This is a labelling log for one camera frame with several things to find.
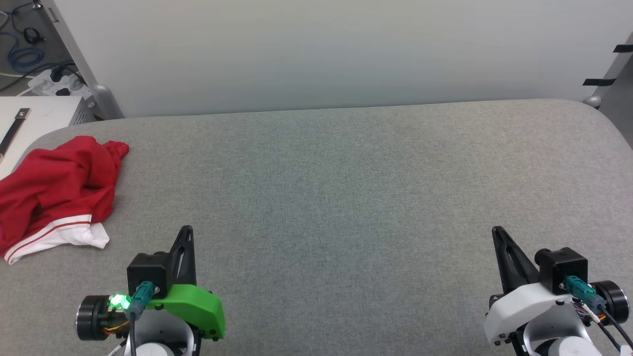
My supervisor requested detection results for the blue coiled cable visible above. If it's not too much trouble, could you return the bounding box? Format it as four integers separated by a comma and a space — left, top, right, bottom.
0, 30, 49, 75

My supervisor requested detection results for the right camera cable teal plug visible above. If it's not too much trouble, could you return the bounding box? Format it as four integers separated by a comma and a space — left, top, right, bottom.
565, 276, 633, 348

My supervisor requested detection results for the left camera cable teal plug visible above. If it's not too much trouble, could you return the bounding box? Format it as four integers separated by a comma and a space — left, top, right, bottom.
126, 281, 158, 356

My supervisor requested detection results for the white perforated metal cabinet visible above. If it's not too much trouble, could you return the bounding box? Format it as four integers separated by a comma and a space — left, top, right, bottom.
0, 96, 97, 179

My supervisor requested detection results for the black strap with metal end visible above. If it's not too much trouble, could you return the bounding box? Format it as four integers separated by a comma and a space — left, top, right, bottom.
0, 108, 31, 160

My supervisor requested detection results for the camera cable teal plug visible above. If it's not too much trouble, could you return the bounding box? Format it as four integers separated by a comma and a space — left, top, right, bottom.
565, 276, 633, 348
126, 281, 158, 356

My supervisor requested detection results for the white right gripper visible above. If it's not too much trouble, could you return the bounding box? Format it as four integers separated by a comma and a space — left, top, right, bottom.
484, 226, 594, 346

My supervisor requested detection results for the red and white t-shirt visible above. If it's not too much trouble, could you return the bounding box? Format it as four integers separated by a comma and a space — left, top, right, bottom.
0, 136, 130, 265

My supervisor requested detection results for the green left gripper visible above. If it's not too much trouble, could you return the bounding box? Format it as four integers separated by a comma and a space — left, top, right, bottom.
143, 226, 226, 342

